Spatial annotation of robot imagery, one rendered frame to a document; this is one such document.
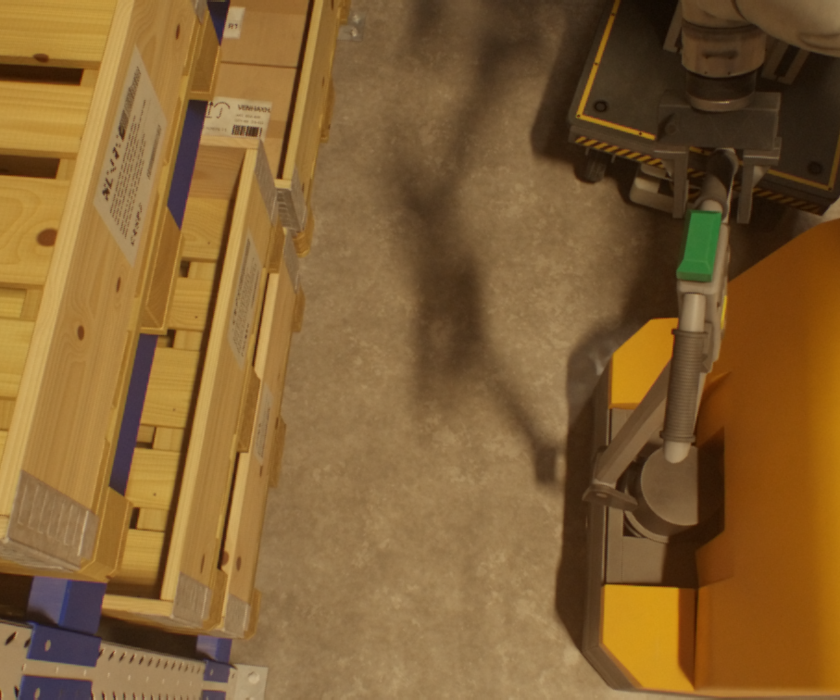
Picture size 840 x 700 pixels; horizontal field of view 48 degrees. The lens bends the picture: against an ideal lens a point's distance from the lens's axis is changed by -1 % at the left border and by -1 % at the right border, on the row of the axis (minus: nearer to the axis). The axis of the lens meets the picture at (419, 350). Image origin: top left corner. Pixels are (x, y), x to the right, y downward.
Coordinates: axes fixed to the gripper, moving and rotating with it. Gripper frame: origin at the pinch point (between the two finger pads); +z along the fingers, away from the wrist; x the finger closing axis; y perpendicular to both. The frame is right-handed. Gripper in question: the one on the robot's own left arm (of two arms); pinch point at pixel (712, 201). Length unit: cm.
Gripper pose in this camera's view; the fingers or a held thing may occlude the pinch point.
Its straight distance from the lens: 122.3
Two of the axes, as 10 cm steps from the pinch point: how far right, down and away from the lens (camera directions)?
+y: -3.5, 5.9, -7.2
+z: 1.2, 8.0, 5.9
